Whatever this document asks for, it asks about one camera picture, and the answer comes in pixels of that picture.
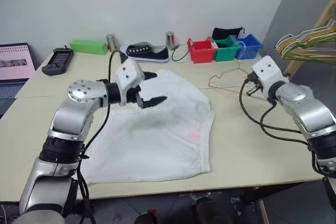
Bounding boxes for wooden table leg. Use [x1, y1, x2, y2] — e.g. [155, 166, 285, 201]
[256, 199, 271, 224]

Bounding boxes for white shorts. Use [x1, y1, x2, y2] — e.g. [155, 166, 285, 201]
[82, 69, 216, 184]

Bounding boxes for silver metal can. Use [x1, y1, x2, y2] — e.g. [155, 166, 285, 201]
[165, 31, 176, 51]
[106, 34, 118, 52]

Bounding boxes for wooden clothes rack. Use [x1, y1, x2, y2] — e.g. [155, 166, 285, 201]
[285, 0, 336, 78]

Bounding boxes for yellowish wire hanger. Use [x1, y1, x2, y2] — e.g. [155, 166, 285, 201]
[208, 66, 266, 101]

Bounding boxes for red plastic bin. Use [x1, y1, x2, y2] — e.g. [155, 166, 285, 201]
[187, 37, 217, 64]

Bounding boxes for dark rounded shape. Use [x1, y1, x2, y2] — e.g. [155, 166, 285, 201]
[193, 195, 232, 224]

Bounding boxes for black remote controller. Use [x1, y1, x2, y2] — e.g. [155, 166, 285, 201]
[41, 47, 75, 77]

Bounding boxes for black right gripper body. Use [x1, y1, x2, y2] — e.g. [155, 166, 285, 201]
[246, 72, 264, 95]

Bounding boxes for blue plastic bin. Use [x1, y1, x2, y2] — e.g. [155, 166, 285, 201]
[235, 34, 264, 60]

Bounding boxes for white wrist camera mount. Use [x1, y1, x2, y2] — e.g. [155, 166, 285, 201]
[112, 60, 145, 107]
[251, 55, 289, 95]

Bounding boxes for black drawstring pouch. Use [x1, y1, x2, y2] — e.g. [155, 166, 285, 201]
[212, 26, 245, 42]

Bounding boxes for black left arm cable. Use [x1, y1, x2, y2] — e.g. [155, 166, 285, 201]
[77, 49, 127, 224]

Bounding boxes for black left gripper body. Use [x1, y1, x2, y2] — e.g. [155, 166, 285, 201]
[125, 85, 148, 109]

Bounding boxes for bunch of clothes hangers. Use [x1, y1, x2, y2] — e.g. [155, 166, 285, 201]
[275, 22, 336, 50]

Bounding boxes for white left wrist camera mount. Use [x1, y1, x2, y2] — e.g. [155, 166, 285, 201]
[112, 60, 145, 107]

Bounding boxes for green plastic bin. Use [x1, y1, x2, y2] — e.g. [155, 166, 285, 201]
[212, 35, 241, 62]

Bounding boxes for bundle of clothes hangers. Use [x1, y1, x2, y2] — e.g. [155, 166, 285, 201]
[278, 26, 336, 57]

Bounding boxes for open laptop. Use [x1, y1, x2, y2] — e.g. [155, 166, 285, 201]
[0, 42, 37, 120]

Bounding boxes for green rectangular box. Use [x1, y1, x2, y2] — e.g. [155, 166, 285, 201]
[69, 39, 110, 56]

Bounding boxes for black canvas sneaker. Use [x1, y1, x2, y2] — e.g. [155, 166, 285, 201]
[120, 41, 170, 64]

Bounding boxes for green wire hanger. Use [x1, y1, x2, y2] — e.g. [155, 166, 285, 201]
[282, 40, 336, 65]

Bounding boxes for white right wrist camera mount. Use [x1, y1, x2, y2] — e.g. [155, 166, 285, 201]
[251, 55, 289, 95]

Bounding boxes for blue green cable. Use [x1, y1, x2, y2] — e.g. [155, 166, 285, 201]
[172, 44, 191, 62]

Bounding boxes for black round object red mark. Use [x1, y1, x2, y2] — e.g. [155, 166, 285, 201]
[135, 209, 158, 224]

